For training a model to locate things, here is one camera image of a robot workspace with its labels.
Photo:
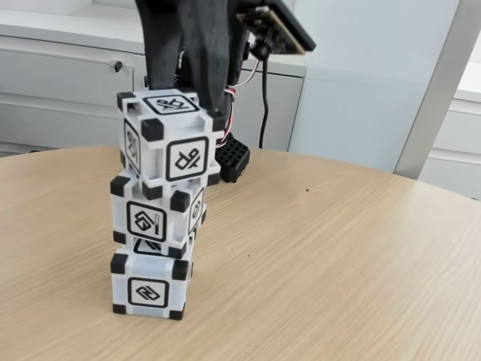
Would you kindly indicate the white cube crossed symbol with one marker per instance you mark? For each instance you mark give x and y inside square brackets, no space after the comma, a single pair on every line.
[186,158]

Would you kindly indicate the white cube nested-box symbol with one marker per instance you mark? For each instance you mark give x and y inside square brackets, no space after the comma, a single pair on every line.
[144,222]

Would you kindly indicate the black cabinet key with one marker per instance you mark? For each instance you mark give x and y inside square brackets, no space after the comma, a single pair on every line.
[119,67]
[145,80]

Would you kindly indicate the black table clamp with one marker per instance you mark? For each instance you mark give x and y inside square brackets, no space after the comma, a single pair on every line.
[235,158]

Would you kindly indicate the white drawer cabinet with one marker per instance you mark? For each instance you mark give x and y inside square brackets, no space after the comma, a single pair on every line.
[37,94]

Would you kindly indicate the white cube zigzag symbol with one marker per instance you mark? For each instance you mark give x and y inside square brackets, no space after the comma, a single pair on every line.
[148,295]

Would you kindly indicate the white low cabinet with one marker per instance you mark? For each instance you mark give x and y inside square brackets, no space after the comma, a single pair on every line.
[462,150]

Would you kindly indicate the camera board on mount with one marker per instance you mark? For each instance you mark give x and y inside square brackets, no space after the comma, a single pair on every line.
[289,34]

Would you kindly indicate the grey metal frame post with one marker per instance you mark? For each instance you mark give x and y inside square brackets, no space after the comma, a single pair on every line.
[432,105]

